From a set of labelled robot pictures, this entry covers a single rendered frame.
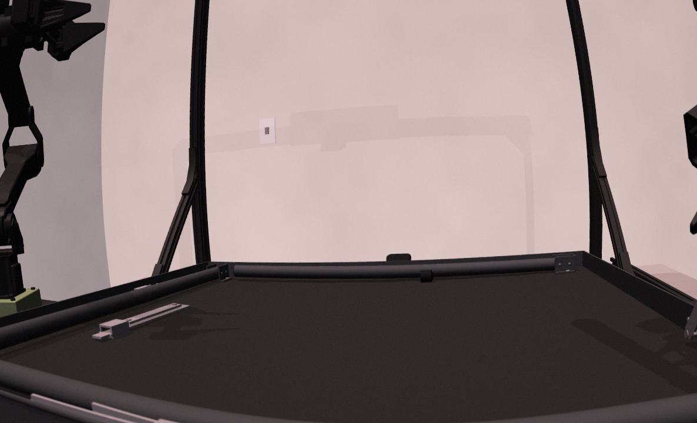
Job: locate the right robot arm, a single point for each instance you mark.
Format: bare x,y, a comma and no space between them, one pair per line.
22,163

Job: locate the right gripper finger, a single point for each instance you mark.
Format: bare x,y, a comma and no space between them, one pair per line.
76,34
51,14

